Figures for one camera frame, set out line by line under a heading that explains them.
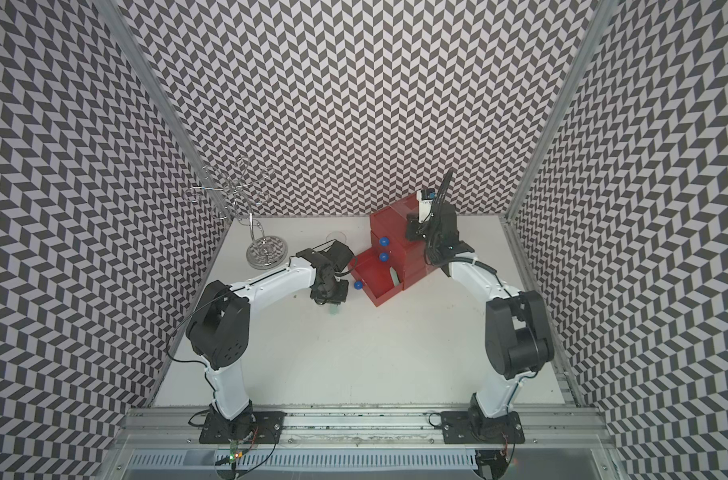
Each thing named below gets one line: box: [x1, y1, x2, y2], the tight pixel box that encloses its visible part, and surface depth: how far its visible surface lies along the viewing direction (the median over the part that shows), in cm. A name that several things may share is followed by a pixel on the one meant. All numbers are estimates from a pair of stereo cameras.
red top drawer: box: [370, 195, 418, 249], surface depth 93 cm
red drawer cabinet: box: [348, 193, 437, 307], surface depth 93 cm
